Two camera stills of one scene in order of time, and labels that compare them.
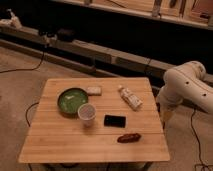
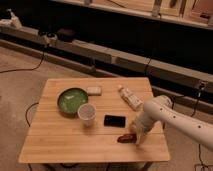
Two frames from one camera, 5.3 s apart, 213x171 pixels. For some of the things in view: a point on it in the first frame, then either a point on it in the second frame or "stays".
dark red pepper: (129, 138) stays
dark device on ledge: (66, 34) stays
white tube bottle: (131, 99) stays
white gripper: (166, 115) -> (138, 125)
